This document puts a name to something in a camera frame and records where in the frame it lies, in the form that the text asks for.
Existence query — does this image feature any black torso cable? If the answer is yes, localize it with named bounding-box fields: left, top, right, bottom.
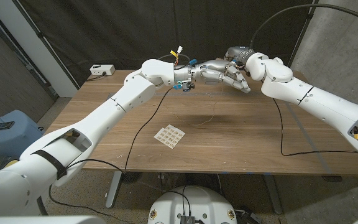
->
left=160, top=185, right=193, bottom=217

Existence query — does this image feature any white sticker sheet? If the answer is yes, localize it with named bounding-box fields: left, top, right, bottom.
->
left=153, top=124, right=186, bottom=149

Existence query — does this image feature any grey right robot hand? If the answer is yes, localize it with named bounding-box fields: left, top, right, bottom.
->
left=224, top=45, right=256, bottom=71

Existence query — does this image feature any brown twine strand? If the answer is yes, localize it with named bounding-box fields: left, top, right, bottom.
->
left=162, top=65, right=229, bottom=127

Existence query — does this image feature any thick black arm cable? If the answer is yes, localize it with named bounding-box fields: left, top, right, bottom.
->
left=157, top=53, right=192, bottom=63
left=249, top=3, right=358, bottom=50

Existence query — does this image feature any black power box cable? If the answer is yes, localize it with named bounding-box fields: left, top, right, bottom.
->
left=85, top=72, right=107, bottom=82

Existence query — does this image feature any black round object under table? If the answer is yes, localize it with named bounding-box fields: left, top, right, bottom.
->
left=121, top=171, right=143, bottom=184

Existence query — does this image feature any black backdrop pole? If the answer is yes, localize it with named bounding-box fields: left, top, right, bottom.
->
left=288, top=0, right=319, bottom=65
left=12, top=0, right=81, bottom=90

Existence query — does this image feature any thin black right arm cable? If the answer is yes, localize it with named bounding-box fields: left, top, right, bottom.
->
left=261, top=79, right=358, bottom=158

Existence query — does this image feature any grey table leg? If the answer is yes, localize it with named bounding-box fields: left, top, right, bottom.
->
left=263, top=174, right=283, bottom=215
left=105, top=170, right=122, bottom=208

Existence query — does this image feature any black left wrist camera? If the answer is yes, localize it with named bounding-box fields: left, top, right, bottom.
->
left=172, top=80, right=196, bottom=93

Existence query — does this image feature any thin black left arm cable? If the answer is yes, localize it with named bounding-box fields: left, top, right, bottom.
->
left=47, top=86, right=175, bottom=224

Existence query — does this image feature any white power box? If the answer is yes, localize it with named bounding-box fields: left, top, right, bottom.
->
left=89, top=64, right=116, bottom=77

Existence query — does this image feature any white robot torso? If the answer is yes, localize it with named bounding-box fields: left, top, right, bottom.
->
left=147, top=185, right=238, bottom=224

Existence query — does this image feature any blue plastic bin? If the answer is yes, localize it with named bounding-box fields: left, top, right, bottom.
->
left=0, top=110, right=45, bottom=158

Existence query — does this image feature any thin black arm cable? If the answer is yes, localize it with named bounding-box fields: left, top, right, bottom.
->
left=261, top=79, right=358, bottom=158
left=47, top=86, right=175, bottom=224

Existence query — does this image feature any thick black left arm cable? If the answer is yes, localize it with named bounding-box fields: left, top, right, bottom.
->
left=157, top=53, right=192, bottom=63

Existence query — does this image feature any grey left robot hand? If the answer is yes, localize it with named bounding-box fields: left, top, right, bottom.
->
left=173, top=58, right=251, bottom=94

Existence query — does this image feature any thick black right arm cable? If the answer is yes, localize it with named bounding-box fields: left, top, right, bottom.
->
left=249, top=3, right=358, bottom=50

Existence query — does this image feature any black backdrop curtain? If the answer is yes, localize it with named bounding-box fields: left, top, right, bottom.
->
left=12, top=0, right=318, bottom=88

